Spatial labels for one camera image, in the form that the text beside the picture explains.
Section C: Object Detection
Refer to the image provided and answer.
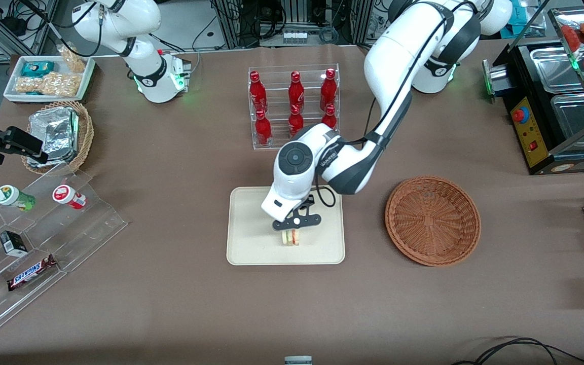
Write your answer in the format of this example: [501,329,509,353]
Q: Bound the black food warmer cabinet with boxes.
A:
[482,6,584,176]

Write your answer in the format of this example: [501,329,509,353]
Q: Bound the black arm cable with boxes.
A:
[343,3,475,153]

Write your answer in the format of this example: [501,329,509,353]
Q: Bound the clear acrylic bottle rack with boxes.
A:
[248,63,341,151]

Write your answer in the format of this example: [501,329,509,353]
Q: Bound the light wicker basket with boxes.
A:
[20,100,94,175]

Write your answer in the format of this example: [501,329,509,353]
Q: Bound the small black carton box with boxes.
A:
[0,231,28,257]

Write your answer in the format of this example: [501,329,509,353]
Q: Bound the white rectangular snack tray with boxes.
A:
[3,54,96,102]

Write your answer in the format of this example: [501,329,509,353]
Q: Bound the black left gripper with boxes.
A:
[272,195,321,246]

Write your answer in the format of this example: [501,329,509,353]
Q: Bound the clear acrylic stepped display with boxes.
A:
[0,169,128,343]

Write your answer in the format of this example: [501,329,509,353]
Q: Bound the teal snack packet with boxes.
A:
[21,61,55,78]

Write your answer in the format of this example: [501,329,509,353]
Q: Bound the green lidded snack cup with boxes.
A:
[0,185,36,212]

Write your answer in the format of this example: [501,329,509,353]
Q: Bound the cream rectangular serving tray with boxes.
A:
[226,186,346,266]

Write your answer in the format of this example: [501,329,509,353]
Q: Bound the clear bag of nuts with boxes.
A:
[15,72,81,97]
[58,45,88,73]

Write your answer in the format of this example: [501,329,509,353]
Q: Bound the brown round wicker basket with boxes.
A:
[385,175,482,267]

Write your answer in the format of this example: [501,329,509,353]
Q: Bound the Snickers chocolate bar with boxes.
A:
[7,254,57,291]

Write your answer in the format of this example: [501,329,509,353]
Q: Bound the red food pieces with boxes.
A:
[560,22,584,57]

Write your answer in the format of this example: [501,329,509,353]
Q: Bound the steel food pan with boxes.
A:
[550,93,584,149]
[529,47,584,95]

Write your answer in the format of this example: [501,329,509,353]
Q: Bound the black floor cable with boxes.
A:
[451,337,584,365]

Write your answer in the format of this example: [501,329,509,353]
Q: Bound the red lidded yogurt cup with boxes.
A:
[52,185,88,210]

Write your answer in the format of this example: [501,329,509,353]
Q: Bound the aluminium foil container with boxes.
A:
[27,106,80,166]

